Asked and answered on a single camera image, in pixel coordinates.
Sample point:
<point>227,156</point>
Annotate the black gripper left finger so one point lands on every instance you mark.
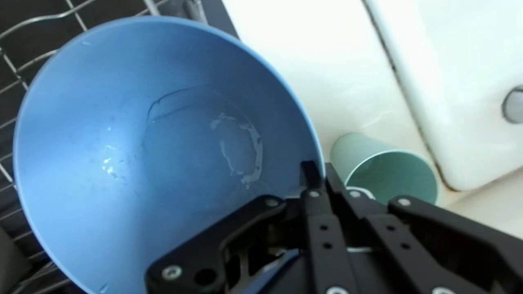
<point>294,246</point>

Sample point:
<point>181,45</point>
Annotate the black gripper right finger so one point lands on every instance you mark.
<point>426,247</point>

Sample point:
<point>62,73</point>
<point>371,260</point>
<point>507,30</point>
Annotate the light green plastic cup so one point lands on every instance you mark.
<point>381,169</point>

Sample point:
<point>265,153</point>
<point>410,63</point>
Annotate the blue plastic bowl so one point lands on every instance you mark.
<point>176,125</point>

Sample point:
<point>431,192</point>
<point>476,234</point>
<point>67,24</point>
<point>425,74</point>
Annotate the white ceramic sink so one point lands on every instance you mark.
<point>456,63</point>

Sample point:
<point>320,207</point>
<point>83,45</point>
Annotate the black wire dish rack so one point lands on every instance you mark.
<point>31,136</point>

